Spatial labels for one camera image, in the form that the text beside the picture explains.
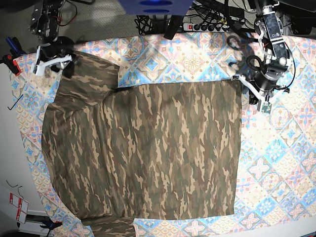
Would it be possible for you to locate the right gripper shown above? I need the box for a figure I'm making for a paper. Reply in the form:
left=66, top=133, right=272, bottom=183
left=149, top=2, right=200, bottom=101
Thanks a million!
left=40, top=42, right=79, bottom=79

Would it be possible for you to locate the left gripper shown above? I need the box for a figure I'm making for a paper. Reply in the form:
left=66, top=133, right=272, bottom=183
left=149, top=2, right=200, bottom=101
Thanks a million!
left=232, top=69, right=278, bottom=105

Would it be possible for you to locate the camouflage T-shirt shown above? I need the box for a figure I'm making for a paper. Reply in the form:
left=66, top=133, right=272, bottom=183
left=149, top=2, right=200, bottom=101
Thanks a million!
left=41, top=52, right=242, bottom=237

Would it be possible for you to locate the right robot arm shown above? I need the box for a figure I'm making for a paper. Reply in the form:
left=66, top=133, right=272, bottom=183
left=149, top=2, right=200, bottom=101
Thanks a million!
left=30, top=0, right=77, bottom=78

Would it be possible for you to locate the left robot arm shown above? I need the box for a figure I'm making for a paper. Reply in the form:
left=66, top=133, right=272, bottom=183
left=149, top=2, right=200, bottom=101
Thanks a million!
left=233, top=0, right=294, bottom=112

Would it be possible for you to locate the black round base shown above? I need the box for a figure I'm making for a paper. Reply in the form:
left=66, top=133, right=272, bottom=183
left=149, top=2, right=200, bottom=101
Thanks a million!
left=57, top=36, right=75, bottom=49

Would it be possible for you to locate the red black clamp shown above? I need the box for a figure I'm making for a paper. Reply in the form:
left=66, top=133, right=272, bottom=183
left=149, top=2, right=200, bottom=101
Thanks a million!
left=0, top=54, right=21, bottom=76

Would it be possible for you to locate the black hex key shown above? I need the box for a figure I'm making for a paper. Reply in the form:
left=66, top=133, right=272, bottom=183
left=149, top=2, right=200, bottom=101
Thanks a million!
left=7, top=94, right=24, bottom=111

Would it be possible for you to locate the white power strip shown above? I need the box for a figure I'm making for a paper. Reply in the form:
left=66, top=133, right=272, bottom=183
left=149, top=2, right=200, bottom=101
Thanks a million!
left=182, top=23, right=230, bottom=33

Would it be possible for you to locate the patterned tile tablecloth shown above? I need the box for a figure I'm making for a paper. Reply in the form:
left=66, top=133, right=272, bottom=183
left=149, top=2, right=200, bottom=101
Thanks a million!
left=10, top=33, right=316, bottom=237

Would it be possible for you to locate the red white label tag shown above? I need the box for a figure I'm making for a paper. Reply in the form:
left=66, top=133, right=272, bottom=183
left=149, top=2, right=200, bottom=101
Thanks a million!
left=9, top=193, right=29, bottom=224

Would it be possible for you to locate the black orange bottom clamp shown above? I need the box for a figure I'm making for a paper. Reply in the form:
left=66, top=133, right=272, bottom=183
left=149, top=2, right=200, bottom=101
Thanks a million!
left=40, top=221, right=63, bottom=231

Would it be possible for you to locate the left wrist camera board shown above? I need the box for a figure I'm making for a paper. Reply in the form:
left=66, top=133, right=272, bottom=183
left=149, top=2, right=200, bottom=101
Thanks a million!
left=261, top=101, right=272, bottom=114

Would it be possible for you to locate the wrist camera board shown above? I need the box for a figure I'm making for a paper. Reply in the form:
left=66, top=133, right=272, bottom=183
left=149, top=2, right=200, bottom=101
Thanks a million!
left=31, top=45, right=43, bottom=76
left=261, top=101, right=272, bottom=114

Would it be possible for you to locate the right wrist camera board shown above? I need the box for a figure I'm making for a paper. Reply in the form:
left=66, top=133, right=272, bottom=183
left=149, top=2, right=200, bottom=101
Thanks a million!
left=31, top=45, right=43, bottom=76

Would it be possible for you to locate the blue clamp handle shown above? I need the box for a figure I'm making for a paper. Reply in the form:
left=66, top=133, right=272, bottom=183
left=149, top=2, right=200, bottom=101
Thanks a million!
left=5, top=37, right=26, bottom=57

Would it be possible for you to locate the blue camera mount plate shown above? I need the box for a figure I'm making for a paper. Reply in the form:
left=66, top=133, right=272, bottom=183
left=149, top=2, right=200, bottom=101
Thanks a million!
left=118, top=0, right=193, bottom=15

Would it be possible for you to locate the black centre bracket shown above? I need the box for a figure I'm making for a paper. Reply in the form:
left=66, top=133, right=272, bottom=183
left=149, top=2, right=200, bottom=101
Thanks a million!
left=163, top=15, right=184, bottom=40

